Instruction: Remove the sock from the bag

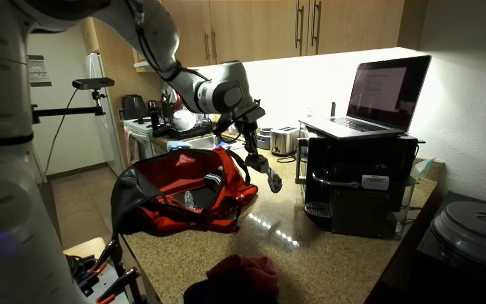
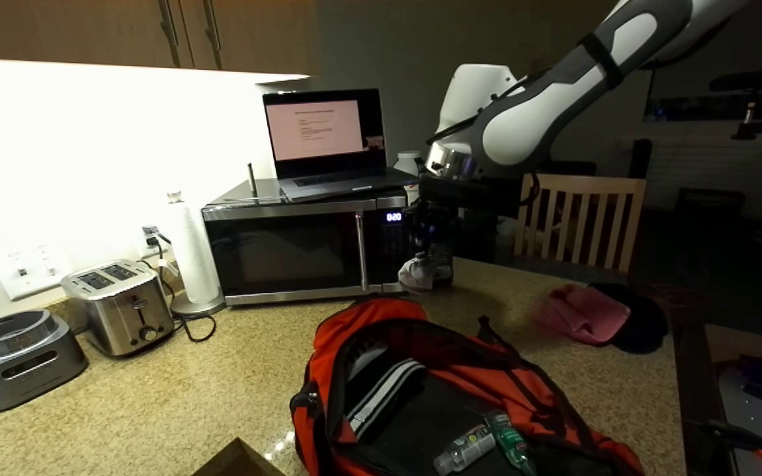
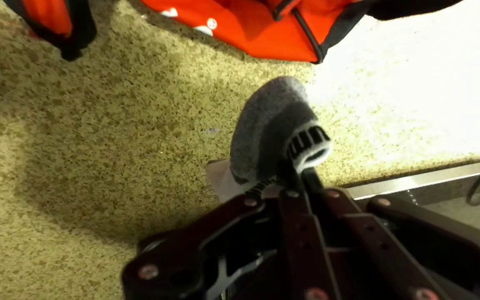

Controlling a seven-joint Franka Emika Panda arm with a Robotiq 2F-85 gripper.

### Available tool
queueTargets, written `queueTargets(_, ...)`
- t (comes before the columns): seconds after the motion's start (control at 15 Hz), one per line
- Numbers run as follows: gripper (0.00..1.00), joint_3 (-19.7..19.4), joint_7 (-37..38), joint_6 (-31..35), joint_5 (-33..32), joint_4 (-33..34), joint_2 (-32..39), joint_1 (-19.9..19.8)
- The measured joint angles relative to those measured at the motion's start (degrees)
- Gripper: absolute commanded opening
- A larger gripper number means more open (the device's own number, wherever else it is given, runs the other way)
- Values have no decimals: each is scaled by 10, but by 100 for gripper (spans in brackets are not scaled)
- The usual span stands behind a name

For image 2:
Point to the white wall socket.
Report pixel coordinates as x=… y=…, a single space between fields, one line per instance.
x=149 y=243

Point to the white wall switch plate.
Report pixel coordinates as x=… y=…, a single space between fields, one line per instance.
x=27 y=268

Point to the pink cloth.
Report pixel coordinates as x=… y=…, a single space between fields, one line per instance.
x=586 y=314

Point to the wooden chair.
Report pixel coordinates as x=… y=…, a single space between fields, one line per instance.
x=579 y=188

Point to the green tube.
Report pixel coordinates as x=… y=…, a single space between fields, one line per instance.
x=510 y=439

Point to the wooden wall cabinet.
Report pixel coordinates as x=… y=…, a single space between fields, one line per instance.
x=77 y=30

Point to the red backpack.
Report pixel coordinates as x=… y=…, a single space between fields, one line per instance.
x=487 y=370

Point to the grey laptop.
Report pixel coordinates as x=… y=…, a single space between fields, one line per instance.
x=325 y=129

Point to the black orange tool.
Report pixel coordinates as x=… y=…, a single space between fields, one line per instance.
x=745 y=439

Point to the white grey sock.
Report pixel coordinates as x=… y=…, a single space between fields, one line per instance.
x=421 y=274

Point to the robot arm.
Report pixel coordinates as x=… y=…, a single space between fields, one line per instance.
x=540 y=112

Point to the microwave door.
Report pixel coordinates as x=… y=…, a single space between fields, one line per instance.
x=275 y=254

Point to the white plastic bottle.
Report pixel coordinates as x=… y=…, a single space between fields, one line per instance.
x=409 y=164

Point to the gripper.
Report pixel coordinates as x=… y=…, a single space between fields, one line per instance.
x=450 y=195

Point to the clear plastic bottle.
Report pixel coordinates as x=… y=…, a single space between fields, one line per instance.
x=464 y=449

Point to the steel toaster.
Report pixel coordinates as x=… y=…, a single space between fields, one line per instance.
x=120 y=304

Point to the black steel microwave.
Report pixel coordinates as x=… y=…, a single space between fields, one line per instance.
x=288 y=254

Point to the paper towel roll on holder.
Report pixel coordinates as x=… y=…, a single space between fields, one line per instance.
x=192 y=258

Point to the brown cardboard box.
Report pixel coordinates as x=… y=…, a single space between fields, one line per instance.
x=239 y=461

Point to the black cap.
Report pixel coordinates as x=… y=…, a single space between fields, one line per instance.
x=645 y=324

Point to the round grey appliance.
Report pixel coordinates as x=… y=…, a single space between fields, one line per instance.
x=17 y=360

